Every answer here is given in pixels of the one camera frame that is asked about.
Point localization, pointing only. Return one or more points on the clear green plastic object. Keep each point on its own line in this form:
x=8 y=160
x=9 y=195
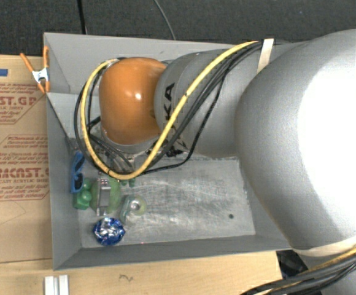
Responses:
x=115 y=197

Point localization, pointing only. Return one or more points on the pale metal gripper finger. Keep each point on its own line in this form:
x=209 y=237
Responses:
x=104 y=197

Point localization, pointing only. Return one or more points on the shiny blue ball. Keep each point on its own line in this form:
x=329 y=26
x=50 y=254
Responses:
x=109 y=231

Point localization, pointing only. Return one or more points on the grey metal bin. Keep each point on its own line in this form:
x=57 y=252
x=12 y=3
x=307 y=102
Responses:
x=181 y=201

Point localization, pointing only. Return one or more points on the brown cardboard board, red print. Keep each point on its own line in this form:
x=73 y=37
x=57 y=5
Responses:
x=15 y=214

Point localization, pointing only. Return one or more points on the blue sunglasses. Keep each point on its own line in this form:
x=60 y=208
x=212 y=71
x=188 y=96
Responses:
x=77 y=177

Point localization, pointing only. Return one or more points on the black cylinder on white bracket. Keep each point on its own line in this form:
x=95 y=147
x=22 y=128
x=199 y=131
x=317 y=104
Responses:
x=175 y=151

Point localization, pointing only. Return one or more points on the green toy figure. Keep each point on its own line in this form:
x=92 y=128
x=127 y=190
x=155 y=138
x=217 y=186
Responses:
x=83 y=199

